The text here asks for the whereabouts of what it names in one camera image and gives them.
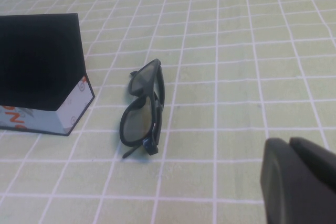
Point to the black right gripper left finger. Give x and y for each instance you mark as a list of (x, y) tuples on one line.
[(288, 195)]

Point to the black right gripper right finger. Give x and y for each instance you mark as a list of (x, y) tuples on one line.
[(317, 161)]

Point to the black framed glasses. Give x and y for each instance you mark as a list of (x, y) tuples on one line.
[(136, 121)]

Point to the black printed glasses case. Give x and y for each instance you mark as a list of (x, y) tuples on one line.
[(39, 64)]

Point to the green grid tablecloth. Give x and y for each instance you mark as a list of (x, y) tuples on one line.
[(236, 51)]

